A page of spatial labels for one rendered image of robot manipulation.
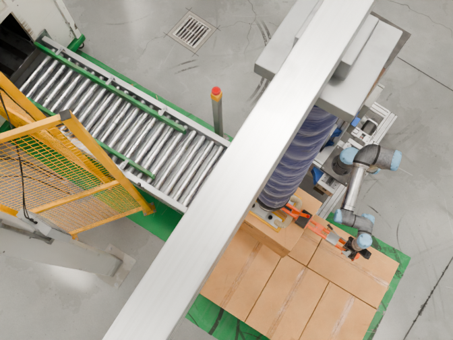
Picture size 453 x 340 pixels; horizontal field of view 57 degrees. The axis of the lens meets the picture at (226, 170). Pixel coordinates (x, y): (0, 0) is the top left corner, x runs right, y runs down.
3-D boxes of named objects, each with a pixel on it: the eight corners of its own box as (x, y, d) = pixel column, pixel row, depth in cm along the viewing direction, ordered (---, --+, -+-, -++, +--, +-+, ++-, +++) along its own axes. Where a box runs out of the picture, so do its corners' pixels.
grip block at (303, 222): (292, 222, 271) (294, 220, 265) (301, 210, 273) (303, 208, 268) (304, 229, 270) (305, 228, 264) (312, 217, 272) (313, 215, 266)
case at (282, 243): (217, 212, 324) (216, 200, 286) (247, 171, 334) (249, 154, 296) (282, 258, 313) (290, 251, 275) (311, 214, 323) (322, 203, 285)
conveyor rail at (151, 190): (5, 104, 382) (-7, 95, 364) (8, 100, 383) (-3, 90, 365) (221, 239, 345) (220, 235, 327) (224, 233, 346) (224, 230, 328)
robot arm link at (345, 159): (339, 150, 289) (344, 143, 276) (358, 156, 288) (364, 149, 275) (335, 166, 286) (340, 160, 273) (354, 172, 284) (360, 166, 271)
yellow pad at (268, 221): (236, 204, 285) (236, 202, 280) (245, 192, 288) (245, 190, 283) (278, 233, 279) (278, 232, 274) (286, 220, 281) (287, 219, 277)
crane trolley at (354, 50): (288, 57, 114) (294, 36, 105) (317, 14, 118) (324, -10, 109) (342, 85, 111) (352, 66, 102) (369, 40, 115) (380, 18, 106)
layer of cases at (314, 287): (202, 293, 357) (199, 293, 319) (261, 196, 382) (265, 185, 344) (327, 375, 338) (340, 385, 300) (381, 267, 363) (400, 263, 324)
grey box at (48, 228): (40, 225, 242) (15, 215, 213) (46, 217, 243) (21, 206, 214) (68, 243, 238) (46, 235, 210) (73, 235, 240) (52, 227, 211)
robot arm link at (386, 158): (357, 152, 286) (379, 143, 232) (379, 158, 285) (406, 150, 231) (352, 169, 286) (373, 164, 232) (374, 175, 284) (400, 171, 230)
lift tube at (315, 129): (248, 186, 234) (268, 64, 115) (269, 151, 240) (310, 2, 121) (286, 208, 230) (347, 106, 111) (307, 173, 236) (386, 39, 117)
